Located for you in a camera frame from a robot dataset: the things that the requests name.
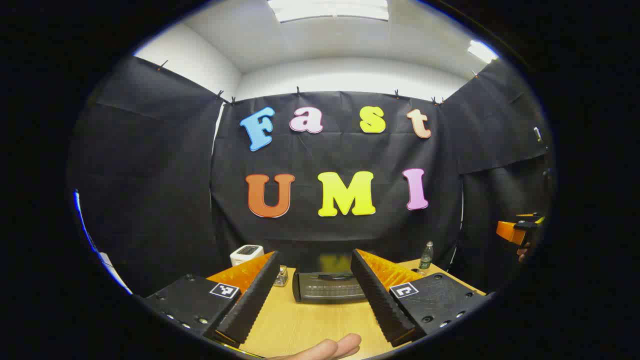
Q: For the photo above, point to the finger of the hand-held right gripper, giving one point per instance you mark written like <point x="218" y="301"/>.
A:
<point x="510" y="232"/>

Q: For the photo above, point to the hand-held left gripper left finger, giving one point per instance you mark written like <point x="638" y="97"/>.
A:
<point x="250" y="305"/>

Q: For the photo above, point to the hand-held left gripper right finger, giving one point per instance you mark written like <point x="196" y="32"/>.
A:
<point x="380" y="300"/>

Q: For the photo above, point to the black electric oven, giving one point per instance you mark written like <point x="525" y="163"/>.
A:
<point x="327" y="290"/>

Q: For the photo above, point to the small glass jar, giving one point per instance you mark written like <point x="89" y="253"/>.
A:
<point x="281" y="276"/>

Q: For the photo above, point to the white toaster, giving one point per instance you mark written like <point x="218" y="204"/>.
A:
<point x="246" y="254"/>

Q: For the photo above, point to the clear plastic water bottle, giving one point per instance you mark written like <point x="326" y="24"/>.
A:
<point x="426" y="257"/>

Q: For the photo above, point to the black backdrop cloth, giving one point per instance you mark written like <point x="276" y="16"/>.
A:
<point x="150" y="175"/>

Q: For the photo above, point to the small ceiling light panel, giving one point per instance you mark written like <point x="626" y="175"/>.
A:
<point x="482" y="51"/>

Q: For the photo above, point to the large ceiling light panel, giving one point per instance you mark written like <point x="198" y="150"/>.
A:
<point x="327" y="10"/>

